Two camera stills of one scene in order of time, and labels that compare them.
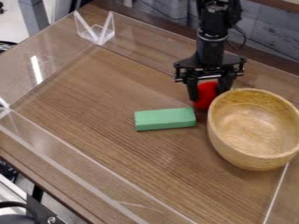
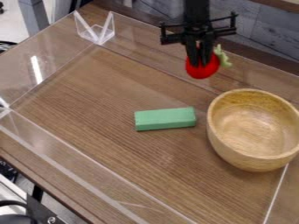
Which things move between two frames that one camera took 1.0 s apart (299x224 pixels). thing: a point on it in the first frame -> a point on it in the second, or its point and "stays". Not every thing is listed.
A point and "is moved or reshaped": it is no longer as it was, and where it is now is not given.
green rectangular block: x=163 y=119 stays
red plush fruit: x=207 y=90 is moved or reshaped
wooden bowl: x=253 y=126 stays
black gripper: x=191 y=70 -> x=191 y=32
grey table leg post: x=35 y=15 stays
